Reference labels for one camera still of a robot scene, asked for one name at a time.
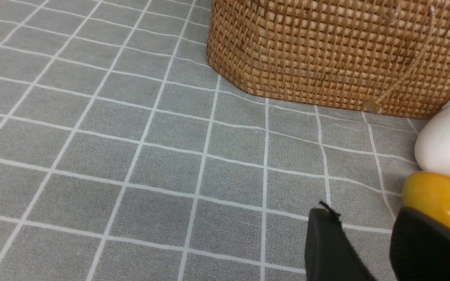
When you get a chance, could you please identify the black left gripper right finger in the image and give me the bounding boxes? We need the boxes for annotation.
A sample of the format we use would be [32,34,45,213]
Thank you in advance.
[389,207,450,281]

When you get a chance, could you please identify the grey checked tablecloth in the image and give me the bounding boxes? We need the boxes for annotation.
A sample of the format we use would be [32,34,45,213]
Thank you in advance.
[0,0,427,281]

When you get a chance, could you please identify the woven wicker basket green lining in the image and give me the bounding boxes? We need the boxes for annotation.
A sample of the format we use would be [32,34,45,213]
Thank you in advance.
[207,0,450,119]

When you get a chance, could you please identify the orange yellow mango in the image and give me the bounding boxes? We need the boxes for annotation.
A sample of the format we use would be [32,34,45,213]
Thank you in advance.
[402,171,450,228]

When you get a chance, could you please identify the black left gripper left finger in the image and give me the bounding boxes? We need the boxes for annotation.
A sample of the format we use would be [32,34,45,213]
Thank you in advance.
[305,201,376,281]

